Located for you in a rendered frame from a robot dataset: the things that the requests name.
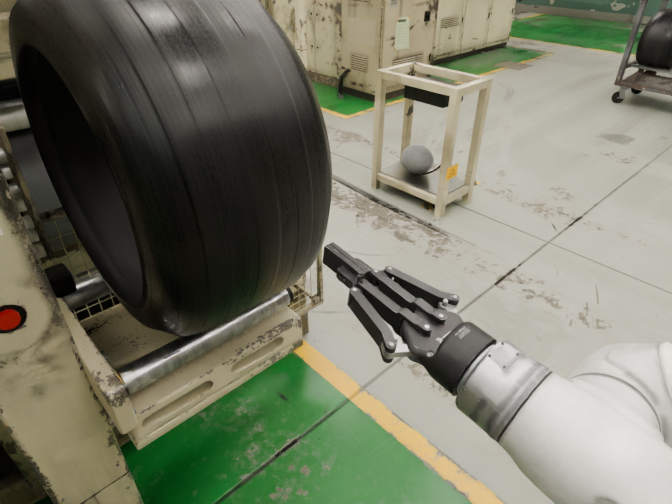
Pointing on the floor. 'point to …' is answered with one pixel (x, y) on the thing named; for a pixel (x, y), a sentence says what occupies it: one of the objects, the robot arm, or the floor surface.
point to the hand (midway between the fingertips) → (345, 266)
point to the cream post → (51, 383)
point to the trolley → (648, 55)
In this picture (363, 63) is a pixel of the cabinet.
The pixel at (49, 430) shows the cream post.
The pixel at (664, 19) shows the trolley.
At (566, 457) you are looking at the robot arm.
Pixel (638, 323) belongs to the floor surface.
